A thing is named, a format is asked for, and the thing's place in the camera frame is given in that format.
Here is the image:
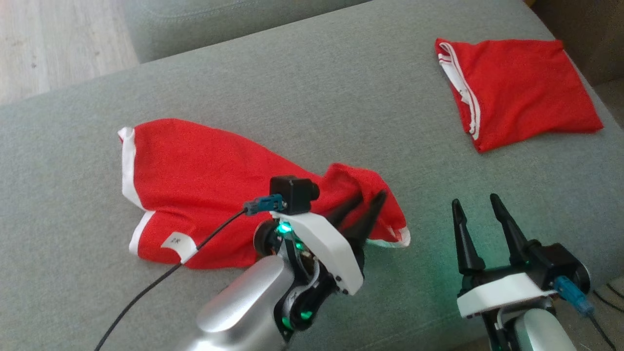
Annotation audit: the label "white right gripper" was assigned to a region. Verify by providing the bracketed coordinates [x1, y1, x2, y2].
[451, 194, 559, 318]

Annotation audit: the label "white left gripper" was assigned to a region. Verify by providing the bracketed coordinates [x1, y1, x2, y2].
[271, 190, 388, 296]

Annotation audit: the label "red Bulls basketball jersey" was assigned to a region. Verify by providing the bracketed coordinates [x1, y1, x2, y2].
[435, 38, 605, 154]

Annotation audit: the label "red shorts with white trim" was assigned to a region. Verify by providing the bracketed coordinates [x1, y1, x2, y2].
[118, 118, 411, 270]

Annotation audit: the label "grey fabric sofa seat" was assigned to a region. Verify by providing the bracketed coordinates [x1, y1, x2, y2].
[0, 0, 624, 351]

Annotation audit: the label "brown wooden furniture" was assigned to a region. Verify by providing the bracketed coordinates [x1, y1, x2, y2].
[524, 0, 624, 87]

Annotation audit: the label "grey sofa section with seam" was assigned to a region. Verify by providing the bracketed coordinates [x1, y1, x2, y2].
[124, 0, 373, 64]

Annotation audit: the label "blue-plug right camera cable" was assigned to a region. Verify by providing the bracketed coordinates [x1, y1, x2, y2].
[556, 275, 620, 351]

